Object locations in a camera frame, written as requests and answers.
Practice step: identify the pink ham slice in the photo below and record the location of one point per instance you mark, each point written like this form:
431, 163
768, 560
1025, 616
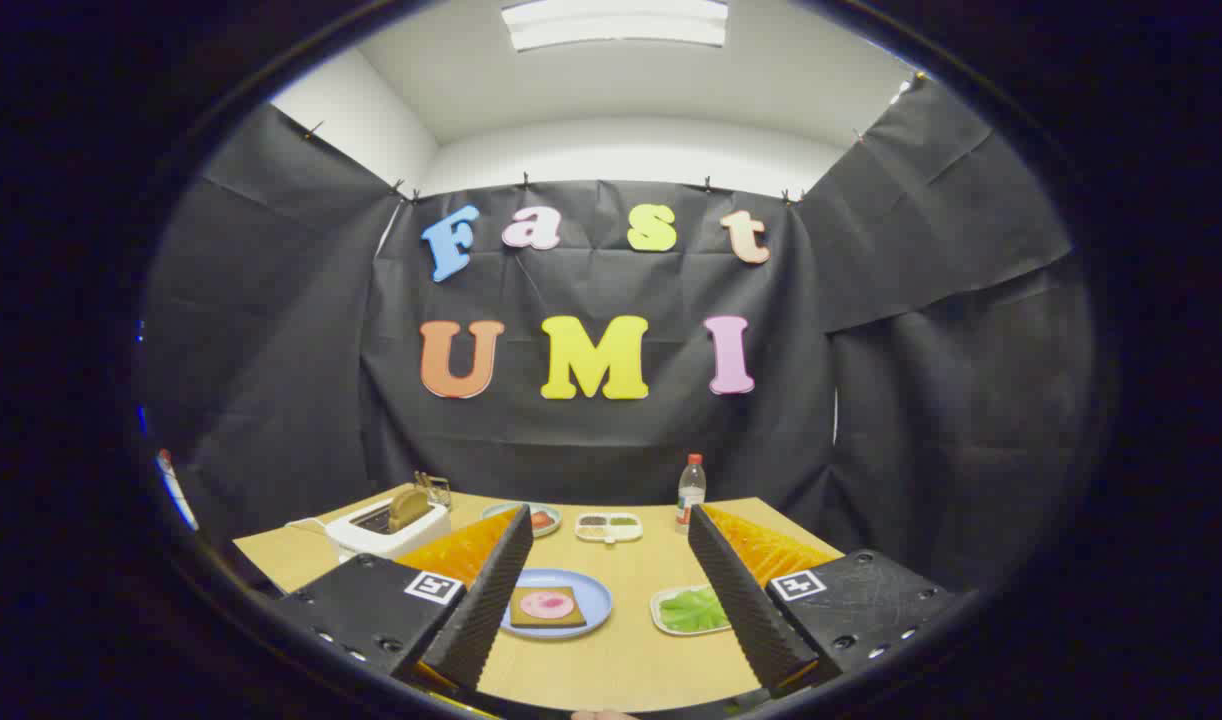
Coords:
547, 604

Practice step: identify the brown bread slice with ham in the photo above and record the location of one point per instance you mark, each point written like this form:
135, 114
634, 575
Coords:
521, 618

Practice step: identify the pale green round plate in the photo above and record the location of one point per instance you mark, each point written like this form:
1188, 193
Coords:
547, 530

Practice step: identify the green lettuce leaf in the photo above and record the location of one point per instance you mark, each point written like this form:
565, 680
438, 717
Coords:
693, 610

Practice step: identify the white square plate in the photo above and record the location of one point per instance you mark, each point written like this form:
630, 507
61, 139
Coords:
659, 620

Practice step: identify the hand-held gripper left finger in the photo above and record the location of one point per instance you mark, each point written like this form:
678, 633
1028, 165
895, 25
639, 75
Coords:
491, 600

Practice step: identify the white divided condiment tray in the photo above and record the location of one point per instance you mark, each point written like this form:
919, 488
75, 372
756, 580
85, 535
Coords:
609, 527

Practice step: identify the brown toast slice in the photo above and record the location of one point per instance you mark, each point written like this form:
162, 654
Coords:
408, 508

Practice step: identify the white toaster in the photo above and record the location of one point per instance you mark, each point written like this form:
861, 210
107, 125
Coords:
411, 535

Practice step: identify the white and red object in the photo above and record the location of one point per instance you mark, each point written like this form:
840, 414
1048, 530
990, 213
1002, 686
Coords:
174, 492

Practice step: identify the clear plastic water bottle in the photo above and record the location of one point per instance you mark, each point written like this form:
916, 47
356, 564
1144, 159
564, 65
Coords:
691, 495

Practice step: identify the ceiling light panel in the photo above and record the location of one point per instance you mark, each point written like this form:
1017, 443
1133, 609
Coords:
616, 22

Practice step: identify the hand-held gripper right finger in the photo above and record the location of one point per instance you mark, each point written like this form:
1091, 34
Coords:
741, 600

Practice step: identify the black backdrop cloth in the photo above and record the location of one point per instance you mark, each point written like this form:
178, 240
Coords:
611, 440

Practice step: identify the red tomato slice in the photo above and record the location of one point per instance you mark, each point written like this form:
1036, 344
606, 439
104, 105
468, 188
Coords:
541, 519

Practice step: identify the blue round plate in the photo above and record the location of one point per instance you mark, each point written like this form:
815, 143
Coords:
596, 600

